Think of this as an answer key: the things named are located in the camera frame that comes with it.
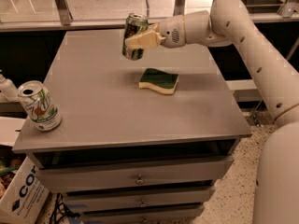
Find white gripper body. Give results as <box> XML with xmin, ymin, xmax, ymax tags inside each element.
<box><xmin>158</xmin><ymin>15</ymin><xmax>186</xmax><ymax>49</ymax></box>

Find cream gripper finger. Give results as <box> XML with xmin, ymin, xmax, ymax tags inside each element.
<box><xmin>125</xmin><ymin>23</ymin><xmax>166</xmax><ymax>49</ymax></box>

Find green soda can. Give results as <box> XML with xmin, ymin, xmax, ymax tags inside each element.
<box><xmin>121</xmin><ymin>12</ymin><xmax>150</xmax><ymax>62</ymax></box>

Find white 7up can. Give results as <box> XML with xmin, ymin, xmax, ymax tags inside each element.
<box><xmin>18</xmin><ymin>80</ymin><xmax>62</xmax><ymax>132</ymax></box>

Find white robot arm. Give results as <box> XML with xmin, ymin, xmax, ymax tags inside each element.
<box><xmin>125</xmin><ymin>0</ymin><xmax>299</xmax><ymax>224</ymax></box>

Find green yellow sponge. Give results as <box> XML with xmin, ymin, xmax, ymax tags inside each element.
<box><xmin>138</xmin><ymin>68</ymin><xmax>178</xmax><ymax>95</ymax></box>

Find grey drawer cabinet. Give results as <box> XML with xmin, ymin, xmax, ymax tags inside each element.
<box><xmin>14</xmin><ymin>30</ymin><xmax>250</xmax><ymax>224</ymax></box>

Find white plastic bottle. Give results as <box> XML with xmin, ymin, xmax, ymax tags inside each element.
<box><xmin>0</xmin><ymin>71</ymin><xmax>18</xmax><ymax>102</ymax></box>

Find white cardboard box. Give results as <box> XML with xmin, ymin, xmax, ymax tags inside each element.
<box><xmin>0</xmin><ymin>117</ymin><xmax>50</xmax><ymax>224</ymax></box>

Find grey metal rail frame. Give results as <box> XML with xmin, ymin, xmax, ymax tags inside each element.
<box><xmin>0</xmin><ymin>0</ymin><xmax>299</xmax><ymax>33</ymax></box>

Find black cables under cabinet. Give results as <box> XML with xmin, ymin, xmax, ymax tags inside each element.
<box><xmin>48</xmin><ymin>193</ymin><xmax>82</xmax><ymax>224</ymax></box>

